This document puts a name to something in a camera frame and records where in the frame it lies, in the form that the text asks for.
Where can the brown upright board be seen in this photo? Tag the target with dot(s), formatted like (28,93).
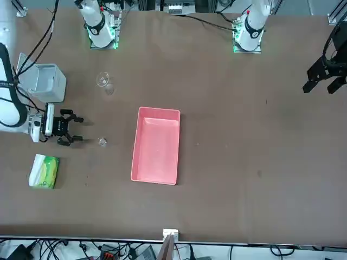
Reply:
(166,249)

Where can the white lidded trash bin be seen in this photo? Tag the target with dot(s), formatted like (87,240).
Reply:
(51,86)

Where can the pink plastic waste container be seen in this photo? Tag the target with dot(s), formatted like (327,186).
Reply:
(157,146)

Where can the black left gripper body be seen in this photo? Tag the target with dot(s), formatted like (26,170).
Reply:
(340,62)

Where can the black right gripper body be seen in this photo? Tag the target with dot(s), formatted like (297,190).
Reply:
(61,126)

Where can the large glass beaker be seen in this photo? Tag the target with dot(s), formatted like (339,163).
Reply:
(104,81)

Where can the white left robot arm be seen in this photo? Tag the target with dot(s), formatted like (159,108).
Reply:
(253,29)

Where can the aluminium table edge bracket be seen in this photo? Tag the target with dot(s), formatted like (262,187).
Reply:
(170,234)

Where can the white tissue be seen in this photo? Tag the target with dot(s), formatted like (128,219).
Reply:
(35,170)

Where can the green tissue pack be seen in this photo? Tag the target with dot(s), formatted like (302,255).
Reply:
(50,173)

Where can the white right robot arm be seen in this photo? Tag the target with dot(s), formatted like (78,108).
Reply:
(8,113)

